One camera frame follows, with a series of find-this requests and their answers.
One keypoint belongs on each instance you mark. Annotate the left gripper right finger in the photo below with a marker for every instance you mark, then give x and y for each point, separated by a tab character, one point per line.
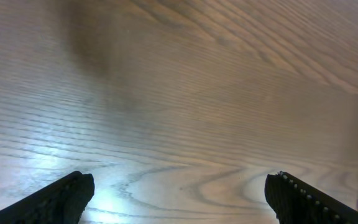
296	202

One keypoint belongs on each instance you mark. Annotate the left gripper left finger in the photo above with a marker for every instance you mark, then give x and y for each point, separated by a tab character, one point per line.
61	202

